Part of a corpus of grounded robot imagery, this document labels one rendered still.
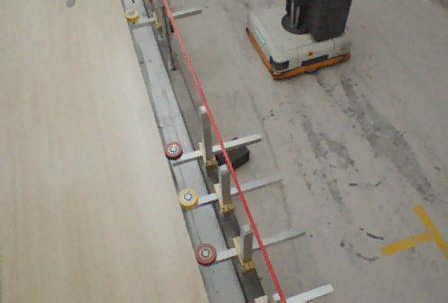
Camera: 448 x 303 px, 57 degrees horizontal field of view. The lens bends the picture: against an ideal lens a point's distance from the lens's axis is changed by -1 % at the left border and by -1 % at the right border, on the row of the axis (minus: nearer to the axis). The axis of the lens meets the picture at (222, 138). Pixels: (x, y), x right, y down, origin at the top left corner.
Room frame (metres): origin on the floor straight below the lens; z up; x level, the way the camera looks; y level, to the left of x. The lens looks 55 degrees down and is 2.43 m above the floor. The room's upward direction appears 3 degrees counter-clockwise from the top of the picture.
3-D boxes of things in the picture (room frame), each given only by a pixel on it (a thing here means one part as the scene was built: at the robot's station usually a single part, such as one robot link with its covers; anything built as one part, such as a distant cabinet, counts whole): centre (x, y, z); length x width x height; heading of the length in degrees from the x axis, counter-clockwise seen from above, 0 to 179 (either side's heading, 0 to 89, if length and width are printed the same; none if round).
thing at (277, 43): (2.60, -0.65, 0.16); 0.67 x 0.64 x 0.25; 107
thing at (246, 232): (0.56, -0.06, 0.88); 0.04 x 0.04 x 0.48; 15
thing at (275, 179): (0.85, -0.04, 0.83); 0.43 x 0.03 x 0.04; 105
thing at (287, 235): (0.61, -0.10, 0.81); 0.43 x 0.03 x 0.04; 105
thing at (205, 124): (1.04, 0.07, 0.93); 0.04 x 0.04 x 0.48; 15
